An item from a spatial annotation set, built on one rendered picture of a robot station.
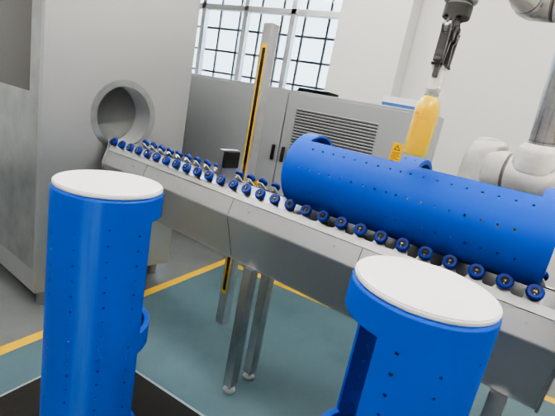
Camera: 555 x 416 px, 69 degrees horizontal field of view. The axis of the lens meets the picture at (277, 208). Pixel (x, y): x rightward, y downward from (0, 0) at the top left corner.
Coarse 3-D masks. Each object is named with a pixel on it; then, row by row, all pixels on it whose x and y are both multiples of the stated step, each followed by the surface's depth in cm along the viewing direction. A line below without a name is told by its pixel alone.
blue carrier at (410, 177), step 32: (288, 160) 148; (320, 160) 141; (352, 160) 136; (384, 160) 131; (416, 160) 129; (288, 192) 152; (320, 192) 141; (352, 192) 133; (384, 192) 127; (416, 192) 121; (448, 192) 117; (480, 192) 113; (512, 192) 110; (544, 192) 108; (384, 224) 130; (416, 224) 122; (448, 224) 116; (480, 224) 111; (512, 224) 107; (544, 224) 103; (480, 256) 114; (512, 256) 108; (544, 256) 103
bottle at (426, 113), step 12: (432, 96) 116; (420, 108) 116; (432, 108) 115; (420, 120) 116; (432, 120) 116; (408, 132) 120; (420, 132) 116; (432, 132) 117; (408, 144) 119; (420, 144) 117; (420, 156) 118
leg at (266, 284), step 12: (264, 276) 183; (264, 288) 184; (264, 300) 185; (264, 312) 188; (252, 324) 191; (264, 324) 192; (252, 336) 192; (252, 348) 192; (252, 360) 193; (252, 372) 196
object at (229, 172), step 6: (222, 150) 179; (228, 150) 180; (234, 150) 183; (222, 156) 179; (228, 156) 179; (234, 156) 182; (222, 162) 180; (228, 162) 180; (234, 162) 183; (222, 168) 181; (228, 168) 184; (234, 168) 187; (216, 174) 182; (222, 174) 182; (228, 174) 185; (234, 174) 188; (228, 180) 186
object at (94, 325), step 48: (48, 240) 103; (96, 240) 98; (144, 240) 105; (48, 288) 105; (96, 288) 101; (144, 288) 111; (48, 336) 107; (96, 336) 105; (144, 336) 118; (48, 384) 110; (96, 384) 110
